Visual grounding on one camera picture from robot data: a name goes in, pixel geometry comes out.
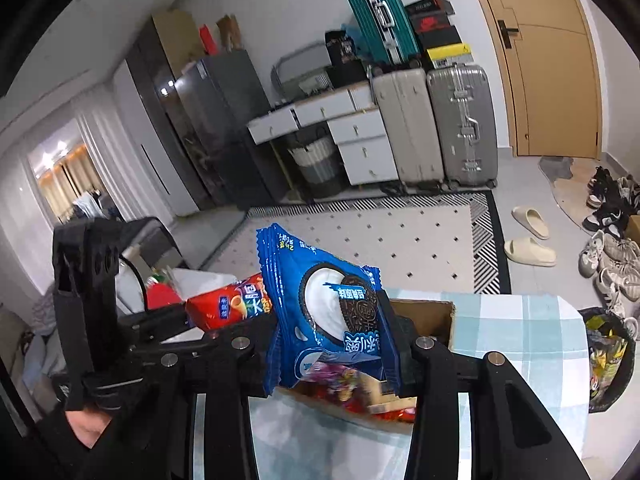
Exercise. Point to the teal plaid tablecloth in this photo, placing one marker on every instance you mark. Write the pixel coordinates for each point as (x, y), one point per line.
(525, 335)

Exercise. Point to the beige round mat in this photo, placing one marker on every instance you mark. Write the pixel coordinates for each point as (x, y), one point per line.
(575, 205)

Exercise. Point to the black storage box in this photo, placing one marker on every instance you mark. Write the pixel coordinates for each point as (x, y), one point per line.
(347, 74)

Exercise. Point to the dark grey fridge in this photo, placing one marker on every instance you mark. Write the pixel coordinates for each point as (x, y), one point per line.
(220, 120)

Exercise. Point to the white sheer curtain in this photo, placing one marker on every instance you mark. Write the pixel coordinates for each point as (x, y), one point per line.
(107, 160)

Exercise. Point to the brown paper bag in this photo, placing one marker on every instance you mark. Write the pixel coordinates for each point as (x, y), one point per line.
(227, 34)

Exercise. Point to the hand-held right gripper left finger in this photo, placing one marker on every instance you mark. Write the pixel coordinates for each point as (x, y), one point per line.
(255, 360)

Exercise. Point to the red black shoe box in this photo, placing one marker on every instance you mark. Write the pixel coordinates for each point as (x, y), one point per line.
(430, 24)

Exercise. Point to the blue cookie packet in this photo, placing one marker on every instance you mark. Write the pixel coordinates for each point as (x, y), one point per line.
(320, 300)

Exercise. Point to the wooden door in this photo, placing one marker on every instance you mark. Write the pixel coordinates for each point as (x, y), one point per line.
(550, 85)

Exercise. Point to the red chip bag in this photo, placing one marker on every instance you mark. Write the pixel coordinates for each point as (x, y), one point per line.
(225, 305)

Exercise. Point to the teal suitcase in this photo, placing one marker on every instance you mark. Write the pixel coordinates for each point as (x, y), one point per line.
(380, 20)

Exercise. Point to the grey oval frame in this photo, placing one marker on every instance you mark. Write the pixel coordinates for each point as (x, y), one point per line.
(290, 72)

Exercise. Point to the grey door mat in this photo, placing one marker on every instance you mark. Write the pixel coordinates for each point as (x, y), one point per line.
(556, 167)

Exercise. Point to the beige suitcase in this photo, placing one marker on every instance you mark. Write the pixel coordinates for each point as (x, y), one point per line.
(405, 125)

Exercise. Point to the black trash bin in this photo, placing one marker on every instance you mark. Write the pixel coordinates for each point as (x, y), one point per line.
(617, 380)

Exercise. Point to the white desk with drawers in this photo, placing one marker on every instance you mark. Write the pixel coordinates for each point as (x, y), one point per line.
(365, 150)

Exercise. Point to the small cardboard box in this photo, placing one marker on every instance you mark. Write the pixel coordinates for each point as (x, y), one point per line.
(634, 229)

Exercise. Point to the red pouch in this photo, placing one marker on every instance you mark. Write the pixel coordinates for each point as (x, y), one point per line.
(162, 296)

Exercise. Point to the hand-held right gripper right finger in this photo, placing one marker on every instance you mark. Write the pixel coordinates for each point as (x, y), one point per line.
(404, 365)

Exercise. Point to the beige slipper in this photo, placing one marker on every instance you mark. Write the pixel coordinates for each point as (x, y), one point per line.
(530, 252)
(531, 222)

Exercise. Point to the red paper bag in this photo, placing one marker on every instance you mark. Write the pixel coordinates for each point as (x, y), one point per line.
(209, 41)

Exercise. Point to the pile of sneakers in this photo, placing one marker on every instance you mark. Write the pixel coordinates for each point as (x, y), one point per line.
(612, 250)

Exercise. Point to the grey white laundry basket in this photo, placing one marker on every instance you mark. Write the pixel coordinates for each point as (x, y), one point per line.
(312, 160)

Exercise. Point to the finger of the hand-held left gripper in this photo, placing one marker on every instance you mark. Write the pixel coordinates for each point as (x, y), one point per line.
(155, 321)
(175, 344)

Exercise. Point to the silver suitcase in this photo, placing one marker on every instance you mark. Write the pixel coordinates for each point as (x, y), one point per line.
(460, 120)

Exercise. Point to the flat black shoe box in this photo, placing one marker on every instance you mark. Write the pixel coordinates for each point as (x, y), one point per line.
(430, 6)

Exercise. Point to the beige curtain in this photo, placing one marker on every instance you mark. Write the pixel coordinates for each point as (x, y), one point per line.
(65, 180)

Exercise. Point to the yellow snack wrapper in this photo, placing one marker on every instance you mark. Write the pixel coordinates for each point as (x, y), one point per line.
(605, 360)

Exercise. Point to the brown cardboard box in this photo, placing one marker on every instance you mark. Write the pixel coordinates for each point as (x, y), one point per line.
(425, 320)

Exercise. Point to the dark glass cabinet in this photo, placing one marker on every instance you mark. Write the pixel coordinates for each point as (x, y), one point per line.
(150, 90)

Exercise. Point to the tall flat cardboard box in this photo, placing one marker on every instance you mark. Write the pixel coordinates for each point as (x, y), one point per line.
(175, 40)

